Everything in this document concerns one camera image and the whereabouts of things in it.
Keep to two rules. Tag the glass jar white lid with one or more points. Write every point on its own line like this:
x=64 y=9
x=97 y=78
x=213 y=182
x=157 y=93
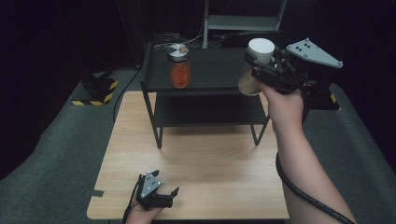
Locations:
x=261 y=48

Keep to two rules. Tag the black stand base hazard tape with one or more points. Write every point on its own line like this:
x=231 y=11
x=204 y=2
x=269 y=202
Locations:
x=96 y=88
x=323 y=99

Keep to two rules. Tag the grey metal stand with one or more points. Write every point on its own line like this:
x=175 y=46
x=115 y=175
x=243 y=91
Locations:
x=241 y=22

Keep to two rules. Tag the black two-tier metal rack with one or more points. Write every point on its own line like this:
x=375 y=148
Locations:
x=214 y=68

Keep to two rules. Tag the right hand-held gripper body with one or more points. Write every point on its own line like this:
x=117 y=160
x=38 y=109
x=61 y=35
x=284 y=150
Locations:
x=308 y=54

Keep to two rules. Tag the grey tape strip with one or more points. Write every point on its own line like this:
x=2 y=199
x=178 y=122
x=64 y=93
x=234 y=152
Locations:
x=94 y=193

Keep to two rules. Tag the person's left hand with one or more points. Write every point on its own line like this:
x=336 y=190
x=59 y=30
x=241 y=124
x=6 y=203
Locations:
x=141 y=216

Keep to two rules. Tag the glass jar silver lid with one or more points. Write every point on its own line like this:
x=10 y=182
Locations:
x=179 y=73

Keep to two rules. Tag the person's right hand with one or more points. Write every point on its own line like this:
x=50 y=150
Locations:
x=286 y=109

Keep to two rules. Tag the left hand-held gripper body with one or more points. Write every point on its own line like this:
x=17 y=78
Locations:
x=149 y=186

